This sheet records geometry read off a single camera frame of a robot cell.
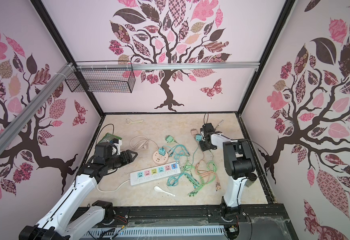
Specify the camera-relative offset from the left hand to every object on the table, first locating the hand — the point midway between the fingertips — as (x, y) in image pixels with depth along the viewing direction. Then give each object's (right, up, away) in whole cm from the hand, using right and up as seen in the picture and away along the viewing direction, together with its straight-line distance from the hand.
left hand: (134, 157), depth 80 cm
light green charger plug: (+39, +9, +23) cm, 46 cm away
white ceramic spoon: (+13, -18, +2) cm, 22 cm away
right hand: (+44, +5, +21) cm, 49 cm away
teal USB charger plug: (+14, +2, +10) cm, 17 cm away
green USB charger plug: (+18, +9, +23) cm, 30 cm away
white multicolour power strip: (+15, -10, +6) cm, 19 cm away
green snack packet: (-26, +10, +26) cm, 38 cm away
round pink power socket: (+12, -4, +12) cm, 18 cm away
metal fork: (+57, +20, +33) cm, 69 cm away
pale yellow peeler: (-13, +21, +34) cm, 42 cm away
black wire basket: (-21, +50, +15) cm, 56 cm away
